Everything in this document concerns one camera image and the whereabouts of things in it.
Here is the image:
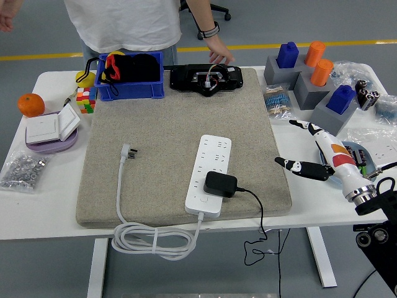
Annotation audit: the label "person's right hand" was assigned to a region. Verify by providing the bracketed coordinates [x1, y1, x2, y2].
[0, 0, 24, 34]

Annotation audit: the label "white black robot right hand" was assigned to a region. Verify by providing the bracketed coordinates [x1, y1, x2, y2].
[274, 119, 373, 199]

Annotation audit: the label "person's left hand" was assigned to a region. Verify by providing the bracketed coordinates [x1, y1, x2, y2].
[204, 34, 236, 66]

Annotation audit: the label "white power strip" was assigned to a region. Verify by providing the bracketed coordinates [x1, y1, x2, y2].
[185, 134, 233, 218]

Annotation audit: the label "black plug adapter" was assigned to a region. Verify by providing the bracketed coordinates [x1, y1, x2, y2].
[203, 171, 239, 199]

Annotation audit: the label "grey wristwatch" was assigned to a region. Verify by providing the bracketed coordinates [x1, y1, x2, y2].
[197, 21, 221, 40]

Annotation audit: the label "light blue plate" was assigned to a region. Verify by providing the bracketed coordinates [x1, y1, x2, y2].
[319, 141, 378, 187]

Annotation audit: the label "clear bag with socket panel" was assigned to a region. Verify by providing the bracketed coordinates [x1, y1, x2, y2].
[346, 126, 397, 170]

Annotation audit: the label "black office chair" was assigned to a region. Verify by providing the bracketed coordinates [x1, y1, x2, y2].
[179, 0, 232, 40]

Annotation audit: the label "grey holder block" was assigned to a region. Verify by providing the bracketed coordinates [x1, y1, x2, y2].
[293, 71, 337, 111]
[263, 55, 308, 91]
[309, 98, 359, 137]

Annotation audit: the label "white socket panel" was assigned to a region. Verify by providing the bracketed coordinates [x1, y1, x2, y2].
[370, 143, 397, 168]

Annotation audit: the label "black electronic device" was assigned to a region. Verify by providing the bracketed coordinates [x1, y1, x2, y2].
[169, 63, 244, 97]

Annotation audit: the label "blue square peg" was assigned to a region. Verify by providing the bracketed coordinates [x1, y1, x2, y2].
[275, 42, 300, 69]
[325, 84, 357, 115]

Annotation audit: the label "bag of blue resistors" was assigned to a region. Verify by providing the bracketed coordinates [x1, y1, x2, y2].
[373, 94, 397, 125]

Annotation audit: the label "black desk control panel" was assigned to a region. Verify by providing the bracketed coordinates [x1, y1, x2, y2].
[352, 223, 388, 232]

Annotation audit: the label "black red cloth gloves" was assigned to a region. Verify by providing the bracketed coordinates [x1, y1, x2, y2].
[102, 53, 161, 96]

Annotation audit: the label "clear plastic bag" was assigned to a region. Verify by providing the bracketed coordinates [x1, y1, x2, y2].
[330, 60, 375, 91]

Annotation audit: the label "orange cylinder peg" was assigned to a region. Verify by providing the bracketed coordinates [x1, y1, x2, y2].
[310, 58, 334, 88]
[303, 40, 326, 68]

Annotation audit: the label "orange fruit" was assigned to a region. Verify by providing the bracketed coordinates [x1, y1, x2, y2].
[17, 93, 46, 118]

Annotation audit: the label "blue plastic bin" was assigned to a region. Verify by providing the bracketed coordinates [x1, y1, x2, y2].
[94, 52, 165, 102]

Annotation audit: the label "person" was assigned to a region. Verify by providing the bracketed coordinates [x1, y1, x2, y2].
[63, 0, 184, 68]

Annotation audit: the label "grey-brown mat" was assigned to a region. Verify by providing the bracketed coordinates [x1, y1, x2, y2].
[76, 67, 292, 229]

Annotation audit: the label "small screwdriver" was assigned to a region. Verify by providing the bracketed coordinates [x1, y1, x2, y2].
[63, 87, 79, 107]

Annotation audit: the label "colourful puzzle cube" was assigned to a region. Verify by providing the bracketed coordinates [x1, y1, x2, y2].
[76, 86, 98, 114]

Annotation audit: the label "purple dish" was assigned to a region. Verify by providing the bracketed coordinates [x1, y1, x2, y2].
[24, 111, 79, 155]

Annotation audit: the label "bag of silver nuts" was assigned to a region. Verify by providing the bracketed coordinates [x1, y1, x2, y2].
[0, 151, 52, 195]

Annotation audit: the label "thin black plug cord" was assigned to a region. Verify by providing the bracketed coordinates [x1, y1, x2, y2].
[236, 186, 291, 266]

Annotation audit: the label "yellow object with black strap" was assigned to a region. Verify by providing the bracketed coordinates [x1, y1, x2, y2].
[76, 57, 100, 88]

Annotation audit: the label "white wall switch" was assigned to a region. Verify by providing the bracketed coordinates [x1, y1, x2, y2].
[25, 103, 81, 145]

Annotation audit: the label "thin black hanging cable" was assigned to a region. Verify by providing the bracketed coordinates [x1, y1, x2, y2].
[277, 229, 283, 298]

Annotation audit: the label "white power strip cable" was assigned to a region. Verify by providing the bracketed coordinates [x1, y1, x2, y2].
[110, 142, 206, 261]

